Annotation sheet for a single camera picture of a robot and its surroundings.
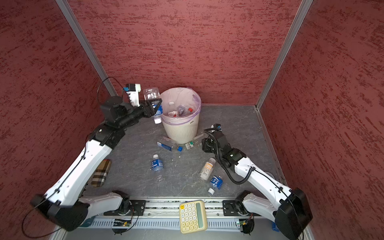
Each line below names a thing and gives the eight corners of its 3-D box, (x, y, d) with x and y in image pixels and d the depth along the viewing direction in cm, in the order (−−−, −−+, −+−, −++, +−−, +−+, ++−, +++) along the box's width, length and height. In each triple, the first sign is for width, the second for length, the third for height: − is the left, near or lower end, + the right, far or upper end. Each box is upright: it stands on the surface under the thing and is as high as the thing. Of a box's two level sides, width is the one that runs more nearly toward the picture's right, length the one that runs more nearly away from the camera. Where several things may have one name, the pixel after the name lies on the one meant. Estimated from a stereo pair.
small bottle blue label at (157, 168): (150, 182, 84) (148, 178, 80) (155, 157, 94) (153, 153, 89) (162, 182, 84) (160, 178, 80) (166, 157, 94) (164, 153, 89)
